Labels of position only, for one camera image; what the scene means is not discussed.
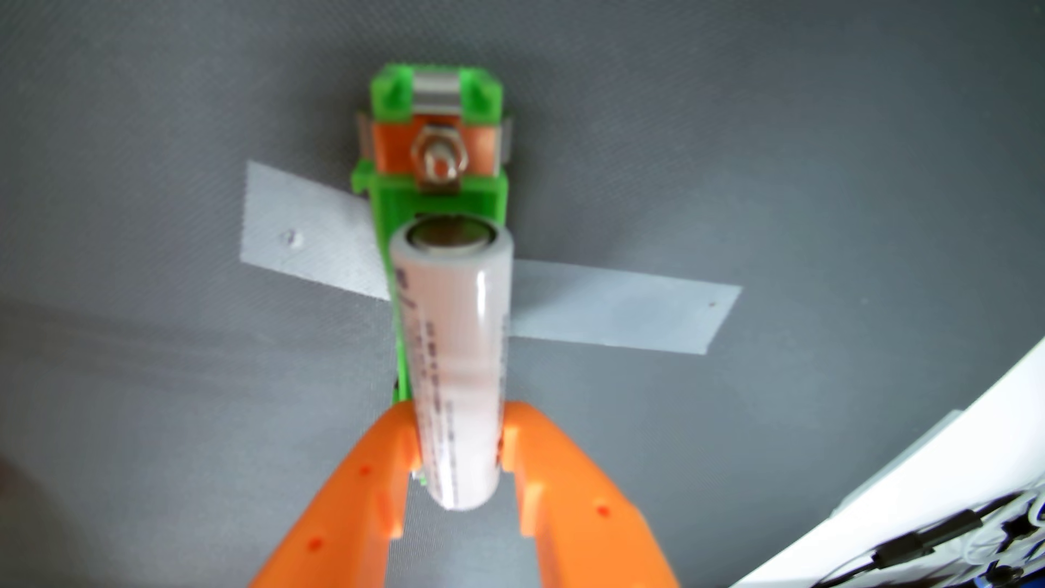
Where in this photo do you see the green battery holder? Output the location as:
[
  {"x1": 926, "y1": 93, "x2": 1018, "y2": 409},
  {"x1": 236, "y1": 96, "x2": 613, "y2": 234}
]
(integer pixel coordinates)
[{"x1": 351, "y1": 64, "x2": 511, "y2": 487}]

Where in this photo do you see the dark grey table mat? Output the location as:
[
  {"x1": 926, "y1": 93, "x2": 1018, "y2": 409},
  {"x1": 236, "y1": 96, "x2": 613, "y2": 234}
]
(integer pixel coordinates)
[{"x1": 0, "y1": 0, "x2": 1045, "y2": 588}]

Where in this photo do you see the black cable with adapter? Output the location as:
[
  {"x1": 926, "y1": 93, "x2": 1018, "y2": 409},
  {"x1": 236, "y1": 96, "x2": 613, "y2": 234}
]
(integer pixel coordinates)
[{"x1": 808, "y1": 490, "x2": 1045, "y2": 588}]

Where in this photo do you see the wide grey tape strip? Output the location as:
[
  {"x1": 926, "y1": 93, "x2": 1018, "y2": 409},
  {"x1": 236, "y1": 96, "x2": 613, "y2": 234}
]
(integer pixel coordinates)
[{"x1": 239, "y1": 160, "x2": 743, "y2": 356}]

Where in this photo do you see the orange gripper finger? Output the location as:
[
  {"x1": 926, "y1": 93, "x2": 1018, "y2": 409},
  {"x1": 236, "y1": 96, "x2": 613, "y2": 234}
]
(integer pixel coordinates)
[
  {"x1": 249, "y1": 399, "x2": 423, "y2": 588},
  {"x1": 498, "y1": 401, "x2": 680, "y2": 588}
]

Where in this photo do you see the white cylindrical battery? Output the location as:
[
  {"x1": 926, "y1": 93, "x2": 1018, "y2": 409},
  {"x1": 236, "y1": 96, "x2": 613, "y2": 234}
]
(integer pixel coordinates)
[{"x1": 389, "y1": 214, "x2": 515, "y2": 512}]

